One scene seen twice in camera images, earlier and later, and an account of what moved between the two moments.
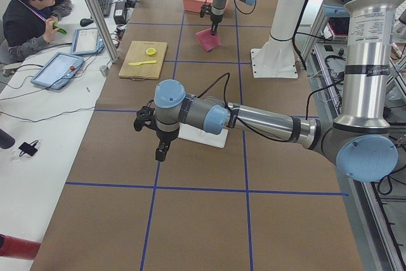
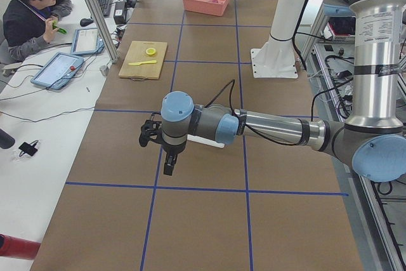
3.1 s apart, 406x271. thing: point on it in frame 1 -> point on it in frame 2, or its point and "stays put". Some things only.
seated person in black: x=23 y=30 stays put
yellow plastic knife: x=142 y=62 stays put
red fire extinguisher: x=14 y=247 stays put
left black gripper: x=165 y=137 -> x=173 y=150
